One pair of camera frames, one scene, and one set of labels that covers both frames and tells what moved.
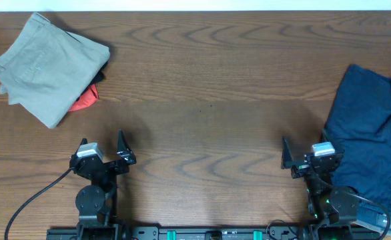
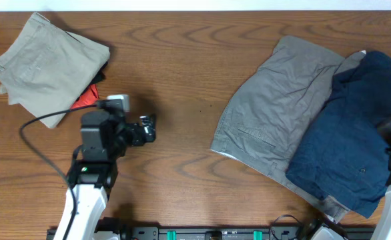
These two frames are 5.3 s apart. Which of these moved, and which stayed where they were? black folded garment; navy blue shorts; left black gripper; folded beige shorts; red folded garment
Moved: left black gripper; navy blue shorts
Stayed: black folded garment; folded beige shorts; red folded garment
